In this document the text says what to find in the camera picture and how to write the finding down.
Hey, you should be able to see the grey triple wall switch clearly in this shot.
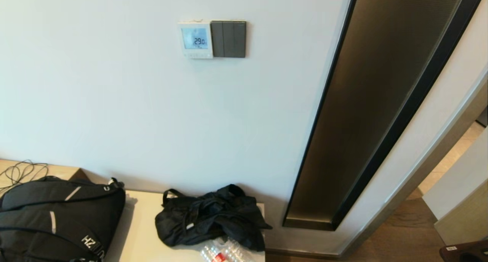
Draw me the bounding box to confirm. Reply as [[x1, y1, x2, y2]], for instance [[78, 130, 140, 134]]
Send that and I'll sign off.
[[211, 21, 247, 58]]

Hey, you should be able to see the grey-brown door frame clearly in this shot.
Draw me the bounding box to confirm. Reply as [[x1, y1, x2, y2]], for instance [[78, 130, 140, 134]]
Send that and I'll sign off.
[[339, 69, 488, 257]]

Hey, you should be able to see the dark object with white label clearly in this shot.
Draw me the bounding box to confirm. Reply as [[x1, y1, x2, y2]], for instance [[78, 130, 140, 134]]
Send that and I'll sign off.
[[440, 240, 488, 262]]

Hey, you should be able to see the clear bottle pack red label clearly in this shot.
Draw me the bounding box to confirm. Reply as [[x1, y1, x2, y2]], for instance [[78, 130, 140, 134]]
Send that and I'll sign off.
[[201, 237, 256, 262]]

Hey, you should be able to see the white low cabinet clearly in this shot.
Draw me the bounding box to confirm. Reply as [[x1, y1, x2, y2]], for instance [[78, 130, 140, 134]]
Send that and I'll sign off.
[[103, 190, 266, 262]]

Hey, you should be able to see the beige wooden door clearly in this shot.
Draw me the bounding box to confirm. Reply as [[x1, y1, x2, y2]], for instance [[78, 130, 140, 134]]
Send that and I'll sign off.
[[422, 128, 488, 246]]

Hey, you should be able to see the black backpack with white print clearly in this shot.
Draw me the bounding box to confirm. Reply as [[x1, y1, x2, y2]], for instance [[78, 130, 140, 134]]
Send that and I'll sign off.
[[0, 176, 126, 262]]

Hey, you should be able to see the light wooden desk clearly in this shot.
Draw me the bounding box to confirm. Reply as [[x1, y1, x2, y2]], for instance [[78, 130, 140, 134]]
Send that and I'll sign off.
[[0, 159, 90, 182]]

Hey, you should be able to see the crumpled black fabric bag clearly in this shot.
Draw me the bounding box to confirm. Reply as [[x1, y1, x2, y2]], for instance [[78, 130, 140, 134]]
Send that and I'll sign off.
[[155, 184, 273, 252]]

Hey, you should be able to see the thin black tangled cable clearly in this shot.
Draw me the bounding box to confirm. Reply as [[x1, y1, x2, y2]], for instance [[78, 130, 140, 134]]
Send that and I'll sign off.
[[0, 160, 49, 196]]

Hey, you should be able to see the white wall thermostat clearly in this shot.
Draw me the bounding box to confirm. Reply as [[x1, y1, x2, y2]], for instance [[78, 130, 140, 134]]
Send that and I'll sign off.
[[177, 22, 214, 59]]

